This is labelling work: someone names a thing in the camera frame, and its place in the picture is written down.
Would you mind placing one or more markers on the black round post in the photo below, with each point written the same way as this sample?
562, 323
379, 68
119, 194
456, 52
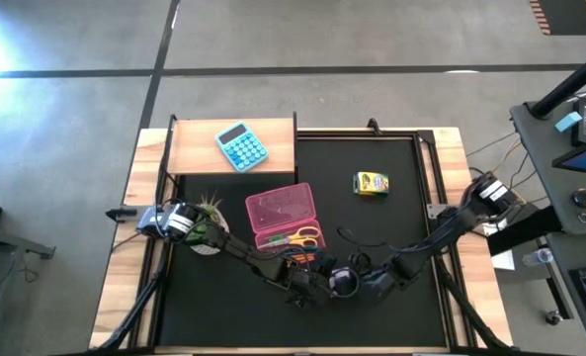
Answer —
569, 84

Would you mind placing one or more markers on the grey stand leg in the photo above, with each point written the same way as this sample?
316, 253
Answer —
16, 245

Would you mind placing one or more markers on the black computer mouse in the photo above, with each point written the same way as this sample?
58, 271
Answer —
585, 199

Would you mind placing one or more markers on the yellow pencil red eraser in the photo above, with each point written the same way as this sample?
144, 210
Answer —
302, 257

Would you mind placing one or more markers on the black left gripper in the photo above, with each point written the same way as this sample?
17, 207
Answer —
305, 279

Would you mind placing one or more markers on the wooden shelf black frame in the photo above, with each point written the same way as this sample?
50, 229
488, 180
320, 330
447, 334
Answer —
193, 148

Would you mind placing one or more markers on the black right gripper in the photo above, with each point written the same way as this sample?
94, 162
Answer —
379, 288

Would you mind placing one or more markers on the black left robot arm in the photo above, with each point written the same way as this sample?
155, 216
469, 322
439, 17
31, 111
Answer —
243, 252

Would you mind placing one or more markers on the green artificial plant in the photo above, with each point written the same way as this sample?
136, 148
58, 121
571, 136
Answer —
211, 205

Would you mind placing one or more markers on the dark grey desk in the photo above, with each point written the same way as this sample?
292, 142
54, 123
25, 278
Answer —
544, 173

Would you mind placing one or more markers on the black desk support bar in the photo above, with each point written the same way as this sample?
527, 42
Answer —
525, 230

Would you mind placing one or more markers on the black table clamp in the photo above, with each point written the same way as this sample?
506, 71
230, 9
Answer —
373, 124

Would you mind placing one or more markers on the black caster wheel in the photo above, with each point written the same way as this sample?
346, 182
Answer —
552, 317

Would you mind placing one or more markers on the black side bracket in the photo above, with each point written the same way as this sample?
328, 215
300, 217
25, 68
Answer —
119, 214

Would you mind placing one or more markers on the wooden table border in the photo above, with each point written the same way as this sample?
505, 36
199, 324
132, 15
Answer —
112, 296

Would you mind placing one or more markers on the clear water bottle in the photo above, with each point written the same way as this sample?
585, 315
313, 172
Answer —
537, 257

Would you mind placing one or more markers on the yellow green crayon box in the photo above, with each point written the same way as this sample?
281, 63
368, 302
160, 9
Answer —
371, 184

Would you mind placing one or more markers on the light blue small box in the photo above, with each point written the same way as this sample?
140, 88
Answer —
568, 121

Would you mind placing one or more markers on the pink transparent pencil case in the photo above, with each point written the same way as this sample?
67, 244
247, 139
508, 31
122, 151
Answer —
282, 207

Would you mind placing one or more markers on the black rig frame strut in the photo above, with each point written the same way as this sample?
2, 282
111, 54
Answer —
463, 306
139, 301

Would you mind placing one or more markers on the teal calculator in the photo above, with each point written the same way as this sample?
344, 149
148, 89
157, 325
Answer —
243, 148

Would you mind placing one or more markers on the black keyboard tray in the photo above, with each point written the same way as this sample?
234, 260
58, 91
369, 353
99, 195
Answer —
566, 257

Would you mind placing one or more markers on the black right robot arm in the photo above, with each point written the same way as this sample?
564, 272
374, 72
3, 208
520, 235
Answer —
445, 227

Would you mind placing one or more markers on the white paper sheet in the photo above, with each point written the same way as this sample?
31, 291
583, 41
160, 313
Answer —
504, 259

